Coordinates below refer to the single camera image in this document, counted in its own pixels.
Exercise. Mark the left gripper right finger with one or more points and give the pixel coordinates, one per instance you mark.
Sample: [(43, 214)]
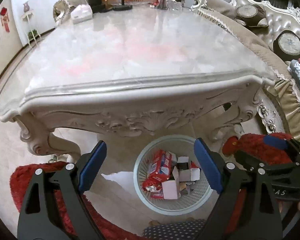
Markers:
[(246, 207)]

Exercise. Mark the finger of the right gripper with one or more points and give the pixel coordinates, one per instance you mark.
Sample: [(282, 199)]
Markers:
[(248, 161), (290, 146)]

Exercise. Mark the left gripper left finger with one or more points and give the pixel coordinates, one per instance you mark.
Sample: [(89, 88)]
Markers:
[(39, 217)]

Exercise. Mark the black dotted box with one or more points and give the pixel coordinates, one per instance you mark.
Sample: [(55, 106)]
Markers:
[(183, 163)]

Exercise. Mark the pink cardboard box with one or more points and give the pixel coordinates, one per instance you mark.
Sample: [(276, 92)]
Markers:
[(171, 187)]

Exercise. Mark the red blue glove box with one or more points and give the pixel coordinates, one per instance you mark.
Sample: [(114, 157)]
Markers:
[(161, 166)]

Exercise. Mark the red snack bag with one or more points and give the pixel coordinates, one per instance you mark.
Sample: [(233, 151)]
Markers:
[(154, 187)]

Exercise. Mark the white mesh trash basket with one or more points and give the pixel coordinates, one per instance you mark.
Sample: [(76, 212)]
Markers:
[(194, 194)]

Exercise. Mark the red fuzzy right sleeve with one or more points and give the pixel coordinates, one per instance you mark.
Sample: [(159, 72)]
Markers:
[(253, 145)]

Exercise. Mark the small black cube box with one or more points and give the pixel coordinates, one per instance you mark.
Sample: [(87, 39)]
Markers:
[(192, 174)]

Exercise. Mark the polka dot slipper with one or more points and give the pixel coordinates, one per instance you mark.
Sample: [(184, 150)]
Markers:
[(187, 229)]

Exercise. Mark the beige fringed sofa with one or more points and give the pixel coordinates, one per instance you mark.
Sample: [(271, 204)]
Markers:
[(279, 108)]

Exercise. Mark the round cushion on sofa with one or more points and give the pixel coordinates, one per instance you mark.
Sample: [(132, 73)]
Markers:
[(252, 16)]

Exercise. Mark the ornate cream coffee table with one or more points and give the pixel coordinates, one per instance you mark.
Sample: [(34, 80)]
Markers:
[(131, 73)]

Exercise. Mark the white side table vase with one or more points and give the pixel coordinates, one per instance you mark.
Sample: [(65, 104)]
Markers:
[(29, 25)]

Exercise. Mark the pink tissue pack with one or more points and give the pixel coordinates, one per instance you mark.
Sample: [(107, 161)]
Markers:
[(81, 13)]

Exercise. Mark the red chinese knot decoration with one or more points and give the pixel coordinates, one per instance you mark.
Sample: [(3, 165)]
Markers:
[(4, 19)]

